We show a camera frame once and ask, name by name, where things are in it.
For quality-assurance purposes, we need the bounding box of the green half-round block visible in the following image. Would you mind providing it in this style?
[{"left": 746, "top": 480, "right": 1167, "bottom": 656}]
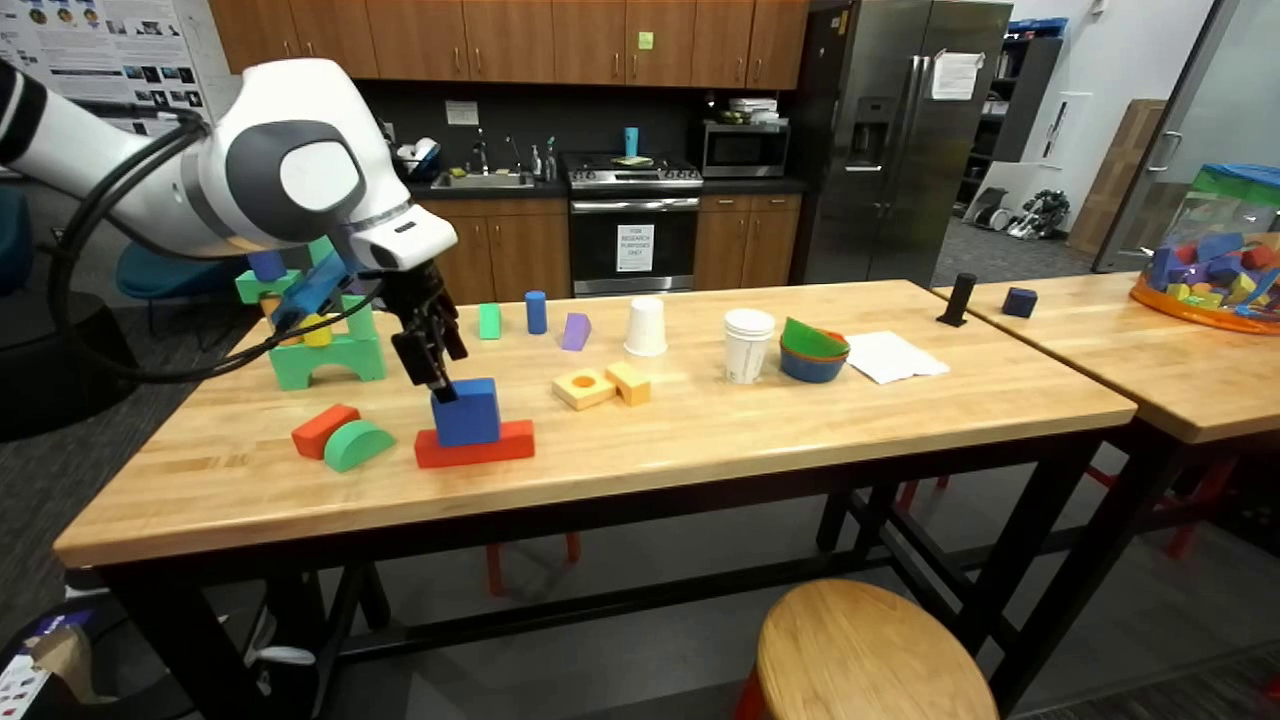
[{"left": 322, "top": 419, "right": 398, "bottom": 474}]

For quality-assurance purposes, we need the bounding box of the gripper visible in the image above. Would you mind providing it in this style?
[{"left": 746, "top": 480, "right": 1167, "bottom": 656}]
[{"left": 379, "top": 259, "right": 470, "bottom": 405}]

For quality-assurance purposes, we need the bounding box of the stack of white paper cups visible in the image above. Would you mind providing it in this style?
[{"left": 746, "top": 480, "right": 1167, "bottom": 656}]
[{"left": 723, "top": 307, "right": 777, "bottom": 386}]

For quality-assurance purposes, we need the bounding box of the yellow block with hole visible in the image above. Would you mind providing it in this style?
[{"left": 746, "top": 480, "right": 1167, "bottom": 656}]
[{"left": 551, "top": 367, "right": 618, "bottom": 412}]

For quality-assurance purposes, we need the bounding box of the orange block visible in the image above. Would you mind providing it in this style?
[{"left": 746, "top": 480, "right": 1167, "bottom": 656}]
[{"left": 605, "top": 361, "right": 653, "bottom": 408}]

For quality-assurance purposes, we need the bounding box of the short red block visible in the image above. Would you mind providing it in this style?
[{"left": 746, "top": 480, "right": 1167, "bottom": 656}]
[{"left": 291, "top": 403, "right": 362, "bottom": 461}]

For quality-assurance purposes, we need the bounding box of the white paper sheet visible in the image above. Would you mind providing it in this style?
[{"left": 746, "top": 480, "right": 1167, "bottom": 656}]
[{"left": 930, "top": 51, "right": 987, "bottom": 102}]

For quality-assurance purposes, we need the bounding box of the glass door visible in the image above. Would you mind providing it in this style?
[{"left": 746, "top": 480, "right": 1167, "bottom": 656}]
[{"left": 1091, "top": 0, "right": 1280, "bottom": 274}]

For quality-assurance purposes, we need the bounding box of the red stool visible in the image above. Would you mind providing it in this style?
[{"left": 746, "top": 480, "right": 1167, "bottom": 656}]
[
  {"left": 484, "top": 530, "right": 583, "bottom": 599},
  {"left": 1084, "top": 454, "right": 1243, "bottom": 562}
]

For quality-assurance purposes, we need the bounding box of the green notched block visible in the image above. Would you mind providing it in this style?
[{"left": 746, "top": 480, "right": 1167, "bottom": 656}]
[{"left": 234, "top": 268, "right": 303, "bottom": 306}]

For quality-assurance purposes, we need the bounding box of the steel refrigerator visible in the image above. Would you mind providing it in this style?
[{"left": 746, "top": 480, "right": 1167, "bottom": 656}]
[{"left": 789, "top": 0, "right": 1014, "bottom": 290}]

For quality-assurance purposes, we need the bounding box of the blue cube block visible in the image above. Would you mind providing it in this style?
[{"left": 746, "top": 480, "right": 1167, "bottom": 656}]
[{"left": 430, "top": 377, "right": 502, "bottom": 448}]

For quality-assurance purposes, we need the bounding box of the wall poster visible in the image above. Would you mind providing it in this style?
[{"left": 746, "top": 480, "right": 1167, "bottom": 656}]
[{"left": 0, "top": 0, "right": 213, "bottom": 137}]

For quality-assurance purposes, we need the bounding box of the row of wooden wall cabinets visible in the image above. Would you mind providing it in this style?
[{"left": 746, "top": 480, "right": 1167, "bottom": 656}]
[{"left": 206, "top": 0, "right": 812, "bottom": 92}]

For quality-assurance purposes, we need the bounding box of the black cylinder post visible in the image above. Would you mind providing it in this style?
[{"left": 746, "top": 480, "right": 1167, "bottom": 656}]
[{"left": 936, "top": 271, "right": 978, "bottom": 329}]

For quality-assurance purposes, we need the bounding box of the wooden side table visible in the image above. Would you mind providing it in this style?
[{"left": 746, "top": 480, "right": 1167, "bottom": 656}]
[{"left": 931, "top": 271, "right": 1280, "bottom": 713}]

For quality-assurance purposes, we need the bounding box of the long red block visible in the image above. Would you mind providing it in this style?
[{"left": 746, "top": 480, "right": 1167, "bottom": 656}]
[{"left": 414, "top": 419, "right": 537, "bottom": 470}]

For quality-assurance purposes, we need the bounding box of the steel stove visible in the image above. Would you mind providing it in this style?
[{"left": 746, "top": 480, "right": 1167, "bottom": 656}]
[{"left": 565, "top": 151, "right": 706, "bottom": 300}]

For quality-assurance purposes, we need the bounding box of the dark shelf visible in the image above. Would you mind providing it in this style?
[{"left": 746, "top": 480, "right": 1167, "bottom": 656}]
[{"left": 954, "top": 19, "right": 1064, "bottom": 217}]

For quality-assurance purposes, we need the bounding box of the stack of coloured bowls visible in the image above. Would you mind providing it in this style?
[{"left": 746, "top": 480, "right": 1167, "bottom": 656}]
[{"left": 779, "top": 316, "right": 852, "bottom": 385}]

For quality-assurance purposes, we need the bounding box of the white paper napkin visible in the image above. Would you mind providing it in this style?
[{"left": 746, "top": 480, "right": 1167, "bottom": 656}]
[{"left": 845, "top": 330, "right": 952, "bottom": 387}]

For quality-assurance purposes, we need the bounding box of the microwave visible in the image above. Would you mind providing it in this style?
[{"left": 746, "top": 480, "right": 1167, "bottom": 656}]
[{"left": 699, "top": 119, "right": 792, "bottom": 180}]

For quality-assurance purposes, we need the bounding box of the round wooden stool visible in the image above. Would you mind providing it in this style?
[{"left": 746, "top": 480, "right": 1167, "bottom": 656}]
[{"left": 734, "top": 577, "right": 1002, "bottom": 720}]

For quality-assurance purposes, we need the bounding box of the wooden base cabinet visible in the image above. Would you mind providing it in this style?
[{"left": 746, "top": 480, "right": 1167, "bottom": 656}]
[
  {"left": 414, "top": 195, "right": 572, "bottom": 307},
  {"left": 691, "top": 192, "right": 805, "bottom": 292}
]

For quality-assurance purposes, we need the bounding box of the white paper cup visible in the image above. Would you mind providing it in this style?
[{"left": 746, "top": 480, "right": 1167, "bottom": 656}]
[{"left": 623, "top": 295, "right": 670, "bottom": 359}]

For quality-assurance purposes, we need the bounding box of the clear bag of blocks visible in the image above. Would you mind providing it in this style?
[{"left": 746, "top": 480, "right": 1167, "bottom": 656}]
[{"left": 1129, "top": 162, "right": 1280, "bottom": 336}]

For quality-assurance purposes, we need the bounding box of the wooden board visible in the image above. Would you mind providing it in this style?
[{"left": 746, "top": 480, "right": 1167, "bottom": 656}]
[{"left": 1065, "top": 97, "right": 1170, "bottom": 257}]

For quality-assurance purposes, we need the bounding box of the sink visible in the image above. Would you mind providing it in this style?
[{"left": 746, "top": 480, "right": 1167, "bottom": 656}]
[{"left": 431, "top": 169, "right": 537, "bottom": 192}]

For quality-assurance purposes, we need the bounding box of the teal chair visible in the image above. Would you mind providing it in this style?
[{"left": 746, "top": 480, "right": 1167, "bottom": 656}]
[{"left": 114, "top": 240, "right": 243, "bottom": 303}]

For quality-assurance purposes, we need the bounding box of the green arch block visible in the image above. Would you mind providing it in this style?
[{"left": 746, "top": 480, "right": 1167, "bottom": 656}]
[{"left": 267, "top": 296, "right": 388, "bottom": 392}]

